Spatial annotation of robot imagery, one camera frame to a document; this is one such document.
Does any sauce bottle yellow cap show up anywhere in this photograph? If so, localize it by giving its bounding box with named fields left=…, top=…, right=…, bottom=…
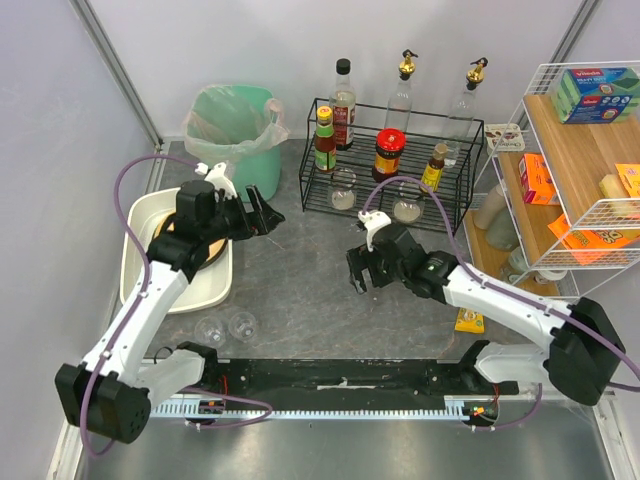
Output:
left=314, top=105, right=336, bottom=173

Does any orange snack bag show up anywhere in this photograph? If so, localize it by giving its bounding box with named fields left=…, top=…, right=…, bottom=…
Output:
left=547, top=214, right=639, bottom=266

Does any black wire rack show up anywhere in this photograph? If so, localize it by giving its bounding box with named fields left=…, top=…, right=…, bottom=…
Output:
left=298, top=97, right=485, bottom=231

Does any beige pump bottle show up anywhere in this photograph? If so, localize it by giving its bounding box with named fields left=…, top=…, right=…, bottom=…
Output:
left=473, top=183, right=506, bottom=230

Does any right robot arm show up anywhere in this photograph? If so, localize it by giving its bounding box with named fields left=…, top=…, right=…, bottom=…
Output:
left=347, top=212, right=625, bottom=406

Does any yellow M&Ms candy bag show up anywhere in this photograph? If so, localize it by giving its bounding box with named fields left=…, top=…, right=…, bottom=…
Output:
left=454, top=308, right=485, bottom=334

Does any clear bottle on shelf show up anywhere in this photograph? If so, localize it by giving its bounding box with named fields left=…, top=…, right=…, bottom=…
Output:
left=499, top=247, right=530, bottom=285

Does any white rectangular basin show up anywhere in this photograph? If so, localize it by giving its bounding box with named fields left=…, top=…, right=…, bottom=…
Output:
left=119, top=188, right=233, bottom=314

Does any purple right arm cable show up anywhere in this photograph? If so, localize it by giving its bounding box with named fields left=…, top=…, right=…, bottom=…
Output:
left=362, top=175, right=640, bottom=431

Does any white chocolate box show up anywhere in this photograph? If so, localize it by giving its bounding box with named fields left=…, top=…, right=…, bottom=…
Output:
left=484, top=123, right=525, bottom=153

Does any clear pink bin liner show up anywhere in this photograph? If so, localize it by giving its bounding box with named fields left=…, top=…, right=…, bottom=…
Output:
left=183, top=85, right=289, bottom=165

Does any glass oil bottle gold spout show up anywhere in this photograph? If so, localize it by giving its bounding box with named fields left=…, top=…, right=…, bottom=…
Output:
left=384, top=49, right=418, bottom=132

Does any dark vinegar bottle black cap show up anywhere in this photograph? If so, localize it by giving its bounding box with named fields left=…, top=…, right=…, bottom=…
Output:
left=329, top=58, right=356, bottom=151

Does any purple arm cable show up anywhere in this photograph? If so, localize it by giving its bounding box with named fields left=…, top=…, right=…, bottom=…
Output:
left=79, top=153, right=275, bottom=459
left=362, top=175, right=640, bottom=431

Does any green trash bin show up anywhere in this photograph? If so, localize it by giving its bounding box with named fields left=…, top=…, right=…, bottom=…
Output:
left=185, top=85, right=282, bottom=201

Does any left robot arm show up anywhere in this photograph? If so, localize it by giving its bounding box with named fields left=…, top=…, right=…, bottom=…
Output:
left=54, top=180, right=285, bottom=444

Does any blue ceramic plate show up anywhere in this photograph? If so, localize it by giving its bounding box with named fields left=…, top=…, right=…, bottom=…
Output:
left=149, top=212, right=231, bottom=274

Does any green sponge pack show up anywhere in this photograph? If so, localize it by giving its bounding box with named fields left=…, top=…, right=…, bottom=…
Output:
left=550, top=67, right=639, bottom=124

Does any beige round plate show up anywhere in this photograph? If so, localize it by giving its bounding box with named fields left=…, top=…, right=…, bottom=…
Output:
left=154, top=214, right=229, bottom=266

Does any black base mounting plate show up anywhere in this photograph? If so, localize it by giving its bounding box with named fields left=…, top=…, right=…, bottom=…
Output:
left=204, top=359, right=519, bottom=408

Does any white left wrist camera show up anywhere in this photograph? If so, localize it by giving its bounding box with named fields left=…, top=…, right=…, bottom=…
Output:
left=195, top=162, right=237, bottom=199

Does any orange box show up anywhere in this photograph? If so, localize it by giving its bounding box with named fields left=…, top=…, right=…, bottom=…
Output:
left=518, top=153, right=560, bottom=206

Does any chili sauce jar red lid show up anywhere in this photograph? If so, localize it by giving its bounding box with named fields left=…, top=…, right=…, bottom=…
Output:
left=372, top=128, right=406, bottom=183

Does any clear drinking glass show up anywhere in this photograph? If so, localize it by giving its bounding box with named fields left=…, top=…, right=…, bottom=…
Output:
left=228, top=312, right=258, bottom=343
left=194, top=318, right=226, bottom=348

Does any yellow sponge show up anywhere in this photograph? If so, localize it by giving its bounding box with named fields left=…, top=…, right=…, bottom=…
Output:
left=599, top=174, right=630, bottom=200

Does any white cable duct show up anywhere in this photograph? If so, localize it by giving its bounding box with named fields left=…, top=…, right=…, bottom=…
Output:
left=150, top=394, right=470, bottom=422

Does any white wire shelf unit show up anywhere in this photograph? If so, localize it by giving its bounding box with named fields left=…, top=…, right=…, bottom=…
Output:
left=474, top=61, right=639, bottom=299

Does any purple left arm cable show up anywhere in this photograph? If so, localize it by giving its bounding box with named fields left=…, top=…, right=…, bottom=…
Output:
left=79, top=153, right=275, bottom=459

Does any green soap dispenser bottle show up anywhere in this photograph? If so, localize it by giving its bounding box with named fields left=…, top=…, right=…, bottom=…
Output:
left=485, top=208, right=518, bottom=251

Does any yellow orange packet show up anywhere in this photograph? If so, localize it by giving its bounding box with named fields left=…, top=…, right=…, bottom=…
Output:
left=615, top=163, right=640, bottom=199

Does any glass jar with white powder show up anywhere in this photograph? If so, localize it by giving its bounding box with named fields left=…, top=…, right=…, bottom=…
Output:
left=328, top=168, right=357, bottom=211

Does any small yellow label bottle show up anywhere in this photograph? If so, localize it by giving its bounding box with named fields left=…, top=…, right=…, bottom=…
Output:
left=421, top=143, right=448, bottom=192

